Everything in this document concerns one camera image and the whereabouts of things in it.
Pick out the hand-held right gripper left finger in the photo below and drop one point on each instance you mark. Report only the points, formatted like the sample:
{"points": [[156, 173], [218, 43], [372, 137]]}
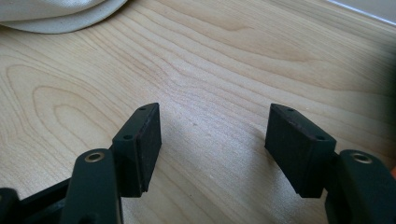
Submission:
{"points": [[138, 149]]}

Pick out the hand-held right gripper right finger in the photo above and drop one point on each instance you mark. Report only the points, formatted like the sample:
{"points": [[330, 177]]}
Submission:
{"points": [[299, 152]]}

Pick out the white cloth bag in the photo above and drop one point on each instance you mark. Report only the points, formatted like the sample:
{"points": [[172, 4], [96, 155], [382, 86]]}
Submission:
{"points": [[53, 14]]}

